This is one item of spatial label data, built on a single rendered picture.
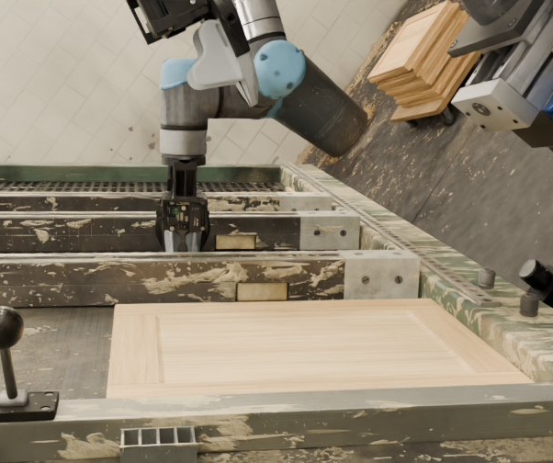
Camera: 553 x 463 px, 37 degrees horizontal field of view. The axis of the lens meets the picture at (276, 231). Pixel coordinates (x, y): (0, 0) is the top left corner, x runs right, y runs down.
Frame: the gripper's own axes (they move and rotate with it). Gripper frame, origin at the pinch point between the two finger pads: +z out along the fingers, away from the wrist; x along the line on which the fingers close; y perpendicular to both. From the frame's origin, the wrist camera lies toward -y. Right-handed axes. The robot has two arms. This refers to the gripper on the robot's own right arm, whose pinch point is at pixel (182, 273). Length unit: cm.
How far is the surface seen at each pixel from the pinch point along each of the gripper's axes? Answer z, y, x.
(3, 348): -11, 65, -19
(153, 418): -2, 62, -6
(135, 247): 1.5, -25.9, -7.9
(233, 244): 1.1, -26.2, 11.6
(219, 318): 0.6, 23.4, 4.0
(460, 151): 5, -243, 146
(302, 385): 0, 50, 11
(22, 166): -1, -125, -42
